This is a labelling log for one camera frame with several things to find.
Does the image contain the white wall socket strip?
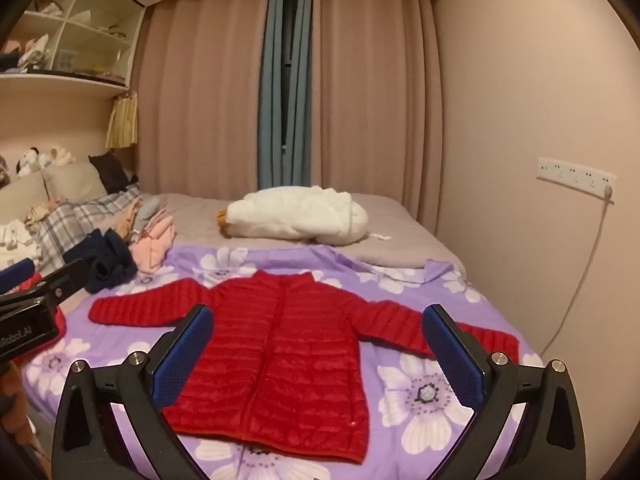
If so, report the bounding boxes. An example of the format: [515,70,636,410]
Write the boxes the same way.
[536,156,617,195]

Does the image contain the white puffer jacket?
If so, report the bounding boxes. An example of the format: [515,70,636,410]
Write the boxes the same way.
[216,186,369,247]

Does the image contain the purple floral bedsheet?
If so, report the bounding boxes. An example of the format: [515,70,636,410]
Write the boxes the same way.
[22,245,546,480]

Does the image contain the white shelf unit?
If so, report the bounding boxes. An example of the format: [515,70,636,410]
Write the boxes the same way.
[0,0,146,100]

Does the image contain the grey garment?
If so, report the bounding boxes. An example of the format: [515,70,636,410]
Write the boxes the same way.
[132,195,162,227]

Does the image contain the white power cable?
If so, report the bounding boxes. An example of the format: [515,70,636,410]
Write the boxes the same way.
[540,185,615,356]

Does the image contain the grey bedspread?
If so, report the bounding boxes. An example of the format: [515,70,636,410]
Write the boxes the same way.
[150,191,468,281]

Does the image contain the blue-grey curtain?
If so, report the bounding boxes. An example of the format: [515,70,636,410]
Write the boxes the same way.
[256,0,321,191]

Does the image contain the dark brown pillow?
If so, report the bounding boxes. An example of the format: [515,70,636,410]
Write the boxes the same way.
[89,151,139,195]

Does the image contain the beige pillow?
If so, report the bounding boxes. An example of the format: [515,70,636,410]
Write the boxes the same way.
[0,172,51,227]
[42,161,109,202]

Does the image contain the navy garment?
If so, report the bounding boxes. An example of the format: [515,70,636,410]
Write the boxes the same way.
[62,228,138,295]

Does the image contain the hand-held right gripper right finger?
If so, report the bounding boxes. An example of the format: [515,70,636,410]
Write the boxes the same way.
[421,304,586,480]

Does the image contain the red puffer jacket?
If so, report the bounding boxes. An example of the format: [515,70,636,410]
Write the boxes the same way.
[89,270,521,465]

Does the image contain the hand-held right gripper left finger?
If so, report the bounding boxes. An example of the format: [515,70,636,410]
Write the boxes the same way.
[51,304,216,480]

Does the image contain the peach garment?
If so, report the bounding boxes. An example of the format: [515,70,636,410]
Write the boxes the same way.
[112,200,144,242]

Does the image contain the beige plush toy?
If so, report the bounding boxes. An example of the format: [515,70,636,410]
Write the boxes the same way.
[47,144,76,167]

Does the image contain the white cloth bundle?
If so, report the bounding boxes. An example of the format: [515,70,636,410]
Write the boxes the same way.
[17,34,51,72]

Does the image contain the dark window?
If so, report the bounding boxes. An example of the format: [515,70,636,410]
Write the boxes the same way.
[279,0,302,186]

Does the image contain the pink curtain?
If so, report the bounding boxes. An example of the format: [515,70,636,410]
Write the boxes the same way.
[135,0,273,196]
[305,0,446,233]

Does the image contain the white printed cloth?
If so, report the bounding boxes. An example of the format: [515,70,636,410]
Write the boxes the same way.
[0,220,42,272]

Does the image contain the grey plaid cloth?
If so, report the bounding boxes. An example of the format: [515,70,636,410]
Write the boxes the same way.
[37,187,143,272]

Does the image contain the black and white plush toy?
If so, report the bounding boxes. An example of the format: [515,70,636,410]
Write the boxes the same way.
[16,146,43,177]

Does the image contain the person's left forearm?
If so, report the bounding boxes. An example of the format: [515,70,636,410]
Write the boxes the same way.
[0,360,26,441]

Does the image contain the yellow hanging cloth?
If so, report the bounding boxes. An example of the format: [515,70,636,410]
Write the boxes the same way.
[105,91,139,150]

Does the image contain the pink garment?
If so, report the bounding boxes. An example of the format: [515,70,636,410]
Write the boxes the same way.
[127,212,176,276]

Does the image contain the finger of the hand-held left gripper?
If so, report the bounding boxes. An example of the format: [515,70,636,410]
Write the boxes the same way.
[0,257,39,295]
[0,258,92,312]

